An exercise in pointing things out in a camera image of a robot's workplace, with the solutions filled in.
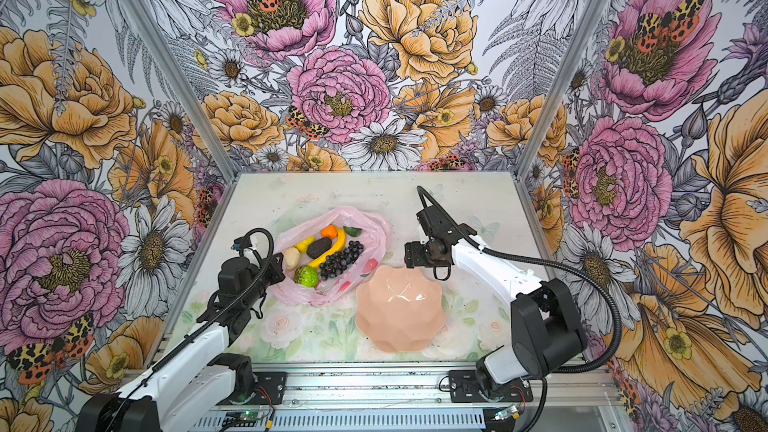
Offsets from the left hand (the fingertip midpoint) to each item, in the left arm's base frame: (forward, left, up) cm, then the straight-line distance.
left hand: (284, 262), depth 87 cm
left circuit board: (-36, +5, -10) cm, 37 cm away
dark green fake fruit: (+14, -18, -5) cm, 23 cm away
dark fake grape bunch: (+2, -14, -5) cm, 15 cm away
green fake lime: (-3, -6, -3) cm, 7 cm away
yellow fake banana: (+9, -14, -7) cm, 18 cm away
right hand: (-2, -38, 0) cm, 38 cm away
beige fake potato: (+4, -1, -4) cm, 5 cm away
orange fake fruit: (+14, -11, -4) cm, 18 cm away
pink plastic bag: (+9, -26, -2) cm, 28 cm away
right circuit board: (-35, -58, -9) cm, 69 cm away
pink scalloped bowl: (-10, -33, -9) cm, 36 cm away
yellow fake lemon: (+8, -3, -4) cm, 9 cm away
